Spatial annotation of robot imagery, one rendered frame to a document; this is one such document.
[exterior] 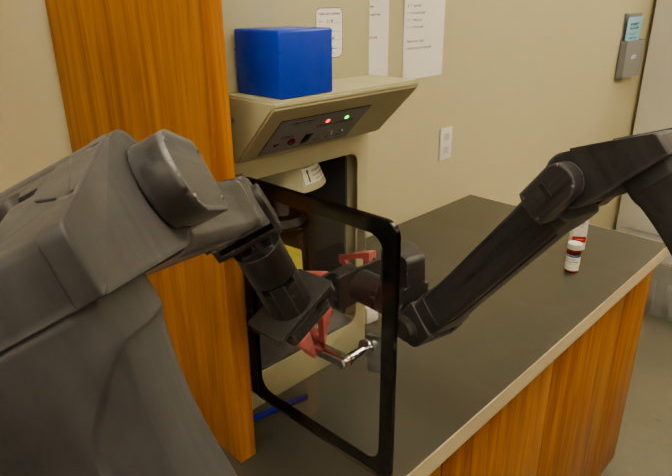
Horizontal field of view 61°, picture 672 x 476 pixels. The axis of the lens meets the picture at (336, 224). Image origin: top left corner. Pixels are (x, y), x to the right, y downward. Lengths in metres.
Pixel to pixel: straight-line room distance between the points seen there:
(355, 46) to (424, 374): 0.64
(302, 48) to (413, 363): 0.69
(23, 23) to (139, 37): 0.36
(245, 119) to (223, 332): 0.31
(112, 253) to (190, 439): 0.07
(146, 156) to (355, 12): 0.83
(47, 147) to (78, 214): 1.05
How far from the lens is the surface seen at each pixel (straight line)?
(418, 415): 1.10
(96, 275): 0.17
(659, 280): 3.54
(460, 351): 1.27
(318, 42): 0.84
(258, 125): 0.81
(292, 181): 1.02
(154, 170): 0.24
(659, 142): 0.56
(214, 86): 0.75
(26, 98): 1.21
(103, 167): 0.22
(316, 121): 0.88
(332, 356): 0.77
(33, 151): 1.22
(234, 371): 0.91
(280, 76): 0.80
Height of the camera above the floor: 1.63
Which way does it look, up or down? 21 degrees down
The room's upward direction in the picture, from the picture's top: 1 degrees counter-clockwise
